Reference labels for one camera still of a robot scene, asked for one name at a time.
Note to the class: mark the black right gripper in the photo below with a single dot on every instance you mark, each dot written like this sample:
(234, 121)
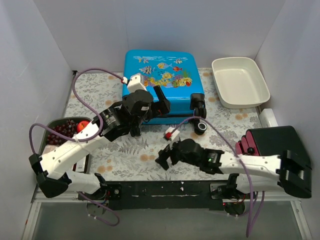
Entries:
(169, 153)

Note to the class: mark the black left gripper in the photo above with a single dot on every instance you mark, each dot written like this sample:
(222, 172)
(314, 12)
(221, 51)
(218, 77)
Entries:
(157, 108)

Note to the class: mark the blue fish-print suitcase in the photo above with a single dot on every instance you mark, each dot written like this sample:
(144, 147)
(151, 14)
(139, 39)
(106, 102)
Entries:
(177, 75)

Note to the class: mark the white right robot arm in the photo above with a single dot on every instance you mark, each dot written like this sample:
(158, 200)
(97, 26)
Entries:
(286, 171)

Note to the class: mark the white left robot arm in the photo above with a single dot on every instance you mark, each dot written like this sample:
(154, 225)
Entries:
(53, 169)

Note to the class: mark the floral fern table mat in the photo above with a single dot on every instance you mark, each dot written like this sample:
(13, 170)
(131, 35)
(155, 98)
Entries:
(133, 158)

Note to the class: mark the cream plastic basin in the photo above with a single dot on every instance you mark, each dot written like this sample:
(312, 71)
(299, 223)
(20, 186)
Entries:
(239, 83)

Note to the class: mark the dark green tray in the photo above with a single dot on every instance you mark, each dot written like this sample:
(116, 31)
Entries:
(77, 119)

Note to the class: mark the red apple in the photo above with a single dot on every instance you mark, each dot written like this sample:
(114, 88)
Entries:
(81, 125)

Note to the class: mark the white small box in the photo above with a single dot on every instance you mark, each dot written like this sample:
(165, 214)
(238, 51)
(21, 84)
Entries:
(79, 166)

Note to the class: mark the dark red grape bunch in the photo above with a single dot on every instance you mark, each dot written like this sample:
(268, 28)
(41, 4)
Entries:
(65, 127)

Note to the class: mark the white device at right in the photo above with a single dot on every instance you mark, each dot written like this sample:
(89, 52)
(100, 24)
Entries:
(267, 118)

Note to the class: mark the black storage box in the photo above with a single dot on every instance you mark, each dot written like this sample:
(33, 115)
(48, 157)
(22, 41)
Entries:
(275, 140)

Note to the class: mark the pink patterned packet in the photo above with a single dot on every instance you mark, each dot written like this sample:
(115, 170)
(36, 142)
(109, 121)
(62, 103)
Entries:
(49, 148)

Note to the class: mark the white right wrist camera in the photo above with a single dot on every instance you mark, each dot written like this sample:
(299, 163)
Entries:
(171, 134)

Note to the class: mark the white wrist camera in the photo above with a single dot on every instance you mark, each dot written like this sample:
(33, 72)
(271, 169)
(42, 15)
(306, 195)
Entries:
(171, 134)
(134, 83)

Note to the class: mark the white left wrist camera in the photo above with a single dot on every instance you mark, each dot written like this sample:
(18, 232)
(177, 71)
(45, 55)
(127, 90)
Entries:
(134, 83)

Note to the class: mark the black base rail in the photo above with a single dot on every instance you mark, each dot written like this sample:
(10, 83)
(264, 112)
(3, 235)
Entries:
(173, 194)

